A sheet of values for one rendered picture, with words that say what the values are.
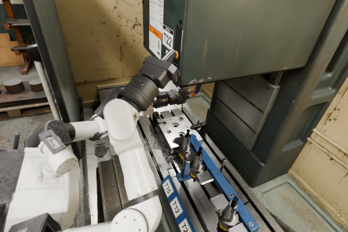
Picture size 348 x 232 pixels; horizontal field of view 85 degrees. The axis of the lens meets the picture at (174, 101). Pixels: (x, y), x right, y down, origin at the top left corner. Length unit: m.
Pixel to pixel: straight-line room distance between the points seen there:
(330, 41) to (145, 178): 0.94
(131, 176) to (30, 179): 0.36
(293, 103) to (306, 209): 0.87
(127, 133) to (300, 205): 1.52
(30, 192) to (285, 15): 0.99
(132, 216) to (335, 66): 1.25
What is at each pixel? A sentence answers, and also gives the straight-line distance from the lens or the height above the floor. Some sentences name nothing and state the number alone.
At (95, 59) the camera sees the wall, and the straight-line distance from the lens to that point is 1.98.
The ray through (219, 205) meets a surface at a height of 1.22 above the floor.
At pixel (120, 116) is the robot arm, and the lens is 0.48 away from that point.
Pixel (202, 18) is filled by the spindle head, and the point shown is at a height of 1.79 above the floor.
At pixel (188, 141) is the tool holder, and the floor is 1.28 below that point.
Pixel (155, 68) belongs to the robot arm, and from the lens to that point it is 0.56.
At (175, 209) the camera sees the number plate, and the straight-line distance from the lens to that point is 1.08.
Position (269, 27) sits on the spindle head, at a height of 1.76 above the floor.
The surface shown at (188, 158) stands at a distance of 0.89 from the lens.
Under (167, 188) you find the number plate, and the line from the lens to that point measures 1.13.
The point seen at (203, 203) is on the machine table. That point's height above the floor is 0.90.
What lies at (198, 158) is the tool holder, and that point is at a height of 1.28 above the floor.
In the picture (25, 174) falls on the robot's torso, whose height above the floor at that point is 1.37.
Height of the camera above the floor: 1.90
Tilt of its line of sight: 34 degrees down
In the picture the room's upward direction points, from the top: 4 degrees clockwise
